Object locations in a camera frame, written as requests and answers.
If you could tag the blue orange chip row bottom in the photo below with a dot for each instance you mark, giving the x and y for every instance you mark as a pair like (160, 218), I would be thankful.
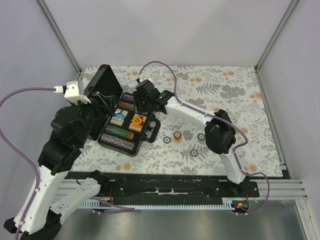
(116, 141)

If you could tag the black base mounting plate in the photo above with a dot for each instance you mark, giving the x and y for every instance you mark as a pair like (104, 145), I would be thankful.
(165, 189)

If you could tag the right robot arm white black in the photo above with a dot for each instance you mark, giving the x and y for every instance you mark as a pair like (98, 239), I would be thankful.
(219, 132)

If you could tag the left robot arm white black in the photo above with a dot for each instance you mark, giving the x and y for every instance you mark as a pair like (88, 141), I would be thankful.
(40, 218)

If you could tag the blue playing card deck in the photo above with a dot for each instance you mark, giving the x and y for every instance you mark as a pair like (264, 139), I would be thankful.
(119, 117)

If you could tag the black poker set case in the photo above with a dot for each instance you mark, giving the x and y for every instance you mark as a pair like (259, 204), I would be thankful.
(105, 81)

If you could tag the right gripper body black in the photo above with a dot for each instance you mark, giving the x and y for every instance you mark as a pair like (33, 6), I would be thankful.
(143, 104)

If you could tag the orange big blind button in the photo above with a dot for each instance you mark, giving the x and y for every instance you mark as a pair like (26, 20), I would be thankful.
(137, 120)

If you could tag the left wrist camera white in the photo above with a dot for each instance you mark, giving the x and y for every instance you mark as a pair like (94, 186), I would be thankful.
(73, 92)

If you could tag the green poker chip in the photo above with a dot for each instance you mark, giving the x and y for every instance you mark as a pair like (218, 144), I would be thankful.
(201, 136)

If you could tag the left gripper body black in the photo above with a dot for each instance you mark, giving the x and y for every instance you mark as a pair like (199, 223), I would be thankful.
(93, 111)

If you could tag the orange green chip row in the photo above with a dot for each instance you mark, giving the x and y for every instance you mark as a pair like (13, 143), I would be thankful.
(126, 106)

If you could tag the red poker chip stack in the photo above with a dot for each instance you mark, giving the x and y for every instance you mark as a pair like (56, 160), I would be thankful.
(177, 135)

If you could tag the green chip row in case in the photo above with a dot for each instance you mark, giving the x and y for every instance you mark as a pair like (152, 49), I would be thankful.
(120, 132)

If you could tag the blue poker chip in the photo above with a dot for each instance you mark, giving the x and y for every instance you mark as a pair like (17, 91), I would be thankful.
(166, 139)
(194, 152)

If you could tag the purple chip row in case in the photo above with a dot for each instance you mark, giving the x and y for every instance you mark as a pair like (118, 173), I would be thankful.
(128, 98)

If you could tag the red playing card deck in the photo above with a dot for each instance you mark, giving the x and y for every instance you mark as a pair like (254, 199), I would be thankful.
(140, 127)

